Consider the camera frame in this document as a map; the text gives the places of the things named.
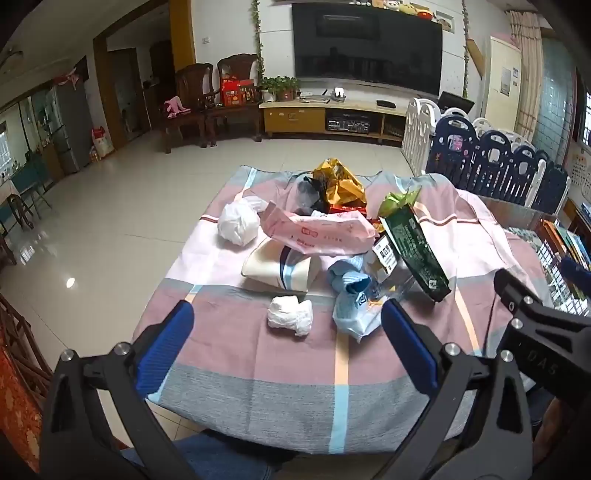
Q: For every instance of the pink tissue packet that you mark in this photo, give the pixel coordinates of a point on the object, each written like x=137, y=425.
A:
x=318, y=230

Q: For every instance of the small white desk device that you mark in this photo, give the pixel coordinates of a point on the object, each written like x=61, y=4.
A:
x=339, y=93

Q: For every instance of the black monitor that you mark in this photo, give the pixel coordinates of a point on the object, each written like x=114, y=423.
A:
x=455, y=101

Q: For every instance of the black audio amplifier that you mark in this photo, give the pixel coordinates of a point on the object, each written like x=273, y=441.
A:
x=347, y=125

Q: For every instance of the white tissue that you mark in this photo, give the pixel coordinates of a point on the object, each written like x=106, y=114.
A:
x=291, y=314

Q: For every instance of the green potted plant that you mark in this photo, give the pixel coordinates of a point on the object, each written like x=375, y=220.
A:
x=279, y=85

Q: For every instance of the light green wrapper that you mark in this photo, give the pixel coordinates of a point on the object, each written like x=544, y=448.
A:
x=398, y=199

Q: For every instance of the large black television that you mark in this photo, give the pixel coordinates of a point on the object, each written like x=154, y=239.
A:
x=364, y=46

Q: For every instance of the white plastic bag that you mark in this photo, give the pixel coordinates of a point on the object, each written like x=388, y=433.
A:
x=238, y=224

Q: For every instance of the row of plush toys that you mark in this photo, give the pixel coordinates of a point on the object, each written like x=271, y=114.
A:
x=406, y=8

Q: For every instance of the beige curtain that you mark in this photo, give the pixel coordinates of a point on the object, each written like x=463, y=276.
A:
x=528, y=69

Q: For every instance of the light blue plastic bag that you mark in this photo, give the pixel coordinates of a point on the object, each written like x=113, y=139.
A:
x=355, y=316

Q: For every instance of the black plastic bag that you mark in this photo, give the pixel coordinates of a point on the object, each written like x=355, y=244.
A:
x=310, y=194

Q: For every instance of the wall posters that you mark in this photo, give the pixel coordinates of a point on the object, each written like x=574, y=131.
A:
x=581, y=170

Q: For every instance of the white standing air conditioner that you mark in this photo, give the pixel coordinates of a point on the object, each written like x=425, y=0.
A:
x=501, y=87

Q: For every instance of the white red sack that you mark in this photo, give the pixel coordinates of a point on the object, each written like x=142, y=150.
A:
x=102, y=143

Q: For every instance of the red gift box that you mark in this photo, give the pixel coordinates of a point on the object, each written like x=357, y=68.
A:
x=235, y=92

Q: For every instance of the plaid pink grey tablecloth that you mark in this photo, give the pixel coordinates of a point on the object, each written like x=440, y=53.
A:
x=258, y=364

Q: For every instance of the red hanging decoration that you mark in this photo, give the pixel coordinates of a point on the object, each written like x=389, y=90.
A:
x=67, y=77

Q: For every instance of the pink plush toy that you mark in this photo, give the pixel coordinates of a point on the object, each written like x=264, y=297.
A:
x=174, y=107

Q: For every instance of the grey refrigerator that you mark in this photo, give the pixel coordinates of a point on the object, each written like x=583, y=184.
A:
x=71, y=124

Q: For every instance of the dark wooden armchair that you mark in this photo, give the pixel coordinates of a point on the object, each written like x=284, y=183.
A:
x=184, y=87
x=238, y=67

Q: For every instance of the black set-top box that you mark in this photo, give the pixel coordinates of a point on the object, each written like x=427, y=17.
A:
x=386, y=104

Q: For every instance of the gold foil bag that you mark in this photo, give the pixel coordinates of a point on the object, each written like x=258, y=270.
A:
x=341, y=184

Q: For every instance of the cream packet with navy stripe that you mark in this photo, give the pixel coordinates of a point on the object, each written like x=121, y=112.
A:
x=277, y=270

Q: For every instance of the stack of books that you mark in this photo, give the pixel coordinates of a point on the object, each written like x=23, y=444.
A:
x=565, y=251

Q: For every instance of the red packet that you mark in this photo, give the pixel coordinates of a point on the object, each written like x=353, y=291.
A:
x=350, y=211

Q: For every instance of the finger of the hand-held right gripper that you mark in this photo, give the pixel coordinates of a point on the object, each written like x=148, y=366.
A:
x=512, y=286
x=577, y=277

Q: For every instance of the white navy baby playpen fence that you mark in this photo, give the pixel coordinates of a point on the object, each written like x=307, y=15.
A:
x=461, y=147

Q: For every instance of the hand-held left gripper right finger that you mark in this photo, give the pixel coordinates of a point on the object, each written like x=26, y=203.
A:
x=408, y=346

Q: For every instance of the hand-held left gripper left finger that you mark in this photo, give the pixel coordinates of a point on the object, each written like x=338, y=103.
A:
x=168, y=341

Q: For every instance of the wooden sofa with red cushion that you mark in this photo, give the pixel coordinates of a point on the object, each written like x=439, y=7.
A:
x=18, y=406

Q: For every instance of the wooden television cabinet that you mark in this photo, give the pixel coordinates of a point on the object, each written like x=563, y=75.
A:
x=295, y=120

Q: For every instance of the ceiling lamp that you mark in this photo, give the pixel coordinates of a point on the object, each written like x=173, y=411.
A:
x=10, y=59

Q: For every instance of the dark green packet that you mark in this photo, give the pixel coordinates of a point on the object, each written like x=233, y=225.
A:
x=415, y=251

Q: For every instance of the wooden coffee table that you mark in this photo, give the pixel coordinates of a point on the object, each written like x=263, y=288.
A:
x=521, y=214

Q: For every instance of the clear plastic bottle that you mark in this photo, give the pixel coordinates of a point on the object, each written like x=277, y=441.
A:
x=387, y=256

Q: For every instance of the person's blue jeans leg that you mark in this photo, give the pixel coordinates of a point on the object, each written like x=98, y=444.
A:
x=221, y=457

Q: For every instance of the green vine garland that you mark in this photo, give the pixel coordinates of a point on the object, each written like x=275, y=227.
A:
x=465, y=46
x=257, y=41

